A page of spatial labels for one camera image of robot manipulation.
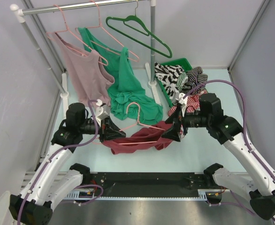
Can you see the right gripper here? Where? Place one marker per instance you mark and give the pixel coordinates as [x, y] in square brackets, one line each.
[172, 133]

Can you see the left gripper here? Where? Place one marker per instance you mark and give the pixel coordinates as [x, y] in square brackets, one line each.
[108, 130]

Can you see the dark red tank top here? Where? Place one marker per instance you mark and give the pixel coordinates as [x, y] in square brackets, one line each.
[143, 139]

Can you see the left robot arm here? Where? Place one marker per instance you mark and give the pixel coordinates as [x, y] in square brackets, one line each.
[35, 204]

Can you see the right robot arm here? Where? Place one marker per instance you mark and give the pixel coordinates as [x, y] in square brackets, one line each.
[259, 190]

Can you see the green tank top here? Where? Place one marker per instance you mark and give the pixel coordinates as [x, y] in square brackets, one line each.
[128, 97]

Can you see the dusty pink tank top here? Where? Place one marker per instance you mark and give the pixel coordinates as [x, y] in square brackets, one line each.
[88, 76]

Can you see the green plastic hanger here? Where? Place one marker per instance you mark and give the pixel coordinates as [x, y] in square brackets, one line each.
[135, 23]

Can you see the red white striped garment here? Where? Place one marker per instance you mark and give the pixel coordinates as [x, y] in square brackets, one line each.
[192, 103]

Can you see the black white zigzag garment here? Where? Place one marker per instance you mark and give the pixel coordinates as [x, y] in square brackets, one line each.
[169, 76]

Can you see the dark striped garment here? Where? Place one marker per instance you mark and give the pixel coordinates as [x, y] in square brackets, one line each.
[190, 79]

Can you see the green plastic bin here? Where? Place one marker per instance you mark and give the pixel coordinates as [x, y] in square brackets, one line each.
[184, 63]

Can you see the metal clothes rack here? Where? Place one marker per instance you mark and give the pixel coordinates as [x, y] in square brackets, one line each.
[62, 85]

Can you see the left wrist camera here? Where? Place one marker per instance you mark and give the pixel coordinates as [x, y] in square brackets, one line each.
[102, 111]

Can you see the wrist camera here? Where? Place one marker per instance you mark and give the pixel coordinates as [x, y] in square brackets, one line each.
[102, 111]
[182, 100]

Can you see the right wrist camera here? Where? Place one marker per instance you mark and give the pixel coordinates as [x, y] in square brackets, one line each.
[182, 100]

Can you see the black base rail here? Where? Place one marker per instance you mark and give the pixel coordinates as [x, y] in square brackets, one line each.
[153, 185]

